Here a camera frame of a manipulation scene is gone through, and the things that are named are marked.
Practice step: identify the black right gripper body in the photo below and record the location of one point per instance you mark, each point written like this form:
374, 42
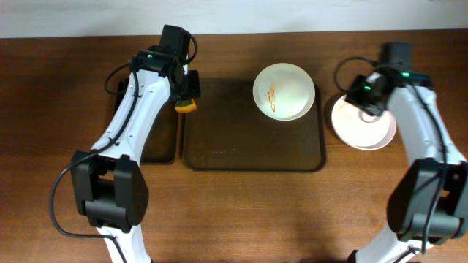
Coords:
363, 101

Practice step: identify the white plate ketchup streak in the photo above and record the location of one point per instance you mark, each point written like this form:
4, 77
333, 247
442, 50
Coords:
366, 136

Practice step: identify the white plate corner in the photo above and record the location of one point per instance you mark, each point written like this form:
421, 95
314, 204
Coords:
284, 92

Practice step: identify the orange green scrub sponge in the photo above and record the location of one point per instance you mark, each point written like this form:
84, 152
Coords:
185, 106

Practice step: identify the white plate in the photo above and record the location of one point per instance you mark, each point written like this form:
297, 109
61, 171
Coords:
343, 111

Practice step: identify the black water basin tray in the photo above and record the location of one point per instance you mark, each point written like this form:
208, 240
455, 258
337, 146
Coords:
160, 146

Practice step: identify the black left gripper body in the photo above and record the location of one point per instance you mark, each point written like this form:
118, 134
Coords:
192, 85

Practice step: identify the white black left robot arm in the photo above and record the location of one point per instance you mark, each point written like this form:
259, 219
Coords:
109, 188

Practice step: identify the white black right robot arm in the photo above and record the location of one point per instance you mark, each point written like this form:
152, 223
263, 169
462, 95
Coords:
429, 205

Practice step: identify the brown serving tray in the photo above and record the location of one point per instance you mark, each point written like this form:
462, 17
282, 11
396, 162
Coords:
228, 132

